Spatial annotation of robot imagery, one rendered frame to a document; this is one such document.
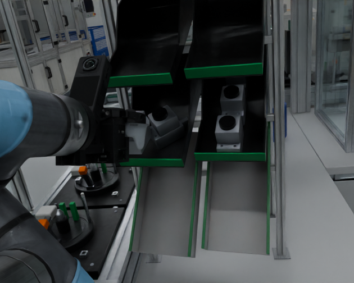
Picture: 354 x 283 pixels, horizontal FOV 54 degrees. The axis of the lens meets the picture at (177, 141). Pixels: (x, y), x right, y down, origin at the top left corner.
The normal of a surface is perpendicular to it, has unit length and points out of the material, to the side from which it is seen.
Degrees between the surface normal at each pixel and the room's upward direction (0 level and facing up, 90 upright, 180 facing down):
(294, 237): 0
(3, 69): 90
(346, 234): 0
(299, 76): 90
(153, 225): 45
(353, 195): 90
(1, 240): 49
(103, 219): 0
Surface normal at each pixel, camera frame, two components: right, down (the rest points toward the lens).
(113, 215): -0.13, -0.92
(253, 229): -0.28, -0.36
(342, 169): -0.10, 0.40
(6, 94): 0.76, -0.59
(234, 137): -0.19, 0.75
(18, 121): 0.94, 0.07
